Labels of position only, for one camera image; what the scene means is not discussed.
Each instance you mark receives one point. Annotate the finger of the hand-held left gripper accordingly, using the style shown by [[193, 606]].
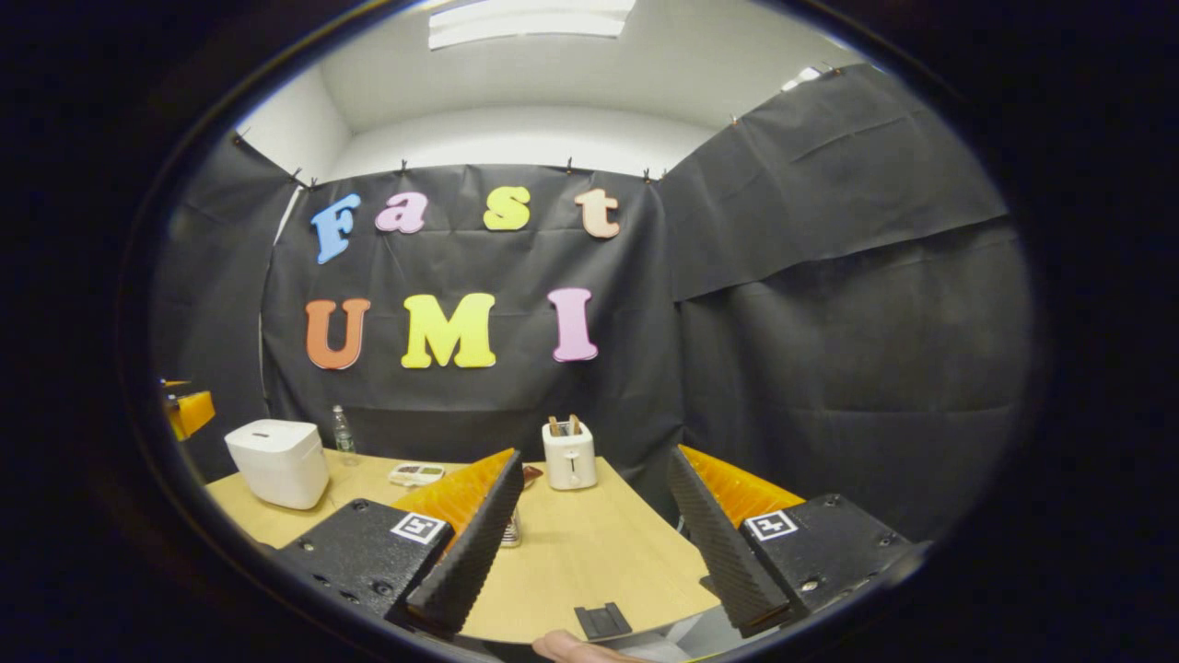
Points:
[[192, 412]]

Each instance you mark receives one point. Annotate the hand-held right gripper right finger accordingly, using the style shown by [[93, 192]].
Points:
[[718, 548]]

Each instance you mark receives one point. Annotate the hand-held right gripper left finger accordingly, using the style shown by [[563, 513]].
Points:
[[474, 548]]

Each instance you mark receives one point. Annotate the white rice cooker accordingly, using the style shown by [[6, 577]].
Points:
[[276, 465]]

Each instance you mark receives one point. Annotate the white divided grain tray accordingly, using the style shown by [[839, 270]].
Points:
[[416, 474]]

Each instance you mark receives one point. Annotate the white toaster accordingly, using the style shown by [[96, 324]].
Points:
[[569, 465]]

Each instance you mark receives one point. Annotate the clear plastic bottle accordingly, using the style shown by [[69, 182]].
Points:
[[344, 440]]

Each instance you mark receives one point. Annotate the black backdrop cloth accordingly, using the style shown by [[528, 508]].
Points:
[[829, 350]]

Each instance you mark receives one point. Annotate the small ceiling light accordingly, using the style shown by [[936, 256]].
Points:
[[801, 78]]

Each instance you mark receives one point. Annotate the ceiling light panel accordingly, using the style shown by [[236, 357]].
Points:
[[530, 20]]

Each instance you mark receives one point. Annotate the small black bracket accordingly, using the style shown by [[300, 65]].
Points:
[[603, 622]]

